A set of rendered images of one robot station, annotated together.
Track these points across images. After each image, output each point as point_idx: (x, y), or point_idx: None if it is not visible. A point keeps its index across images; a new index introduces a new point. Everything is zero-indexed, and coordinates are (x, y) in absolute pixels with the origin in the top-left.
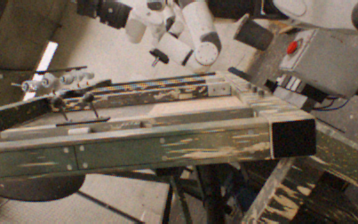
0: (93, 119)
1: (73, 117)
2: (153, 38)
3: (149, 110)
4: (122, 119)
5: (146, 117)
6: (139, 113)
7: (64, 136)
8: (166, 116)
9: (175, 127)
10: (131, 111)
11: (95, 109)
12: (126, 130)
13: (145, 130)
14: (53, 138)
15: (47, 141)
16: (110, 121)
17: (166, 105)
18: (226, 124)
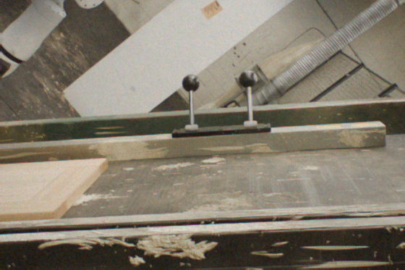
0: (200, 129)
1: (361, 202)
2: (62, 8)
3: (83, 211)
4: (147, 136)
5: (105, 137)
6: (116, 200)
7: (211, 111)
8: (70, 140)
9: (77, 118)
10: (144, 213)
11: (189, 108)
12: (133, 116)
13: (111, 116)
14: (223, 110)
15: (224, 108)
16: (168, 134)
17: (26, 201)
18: (24, 121)
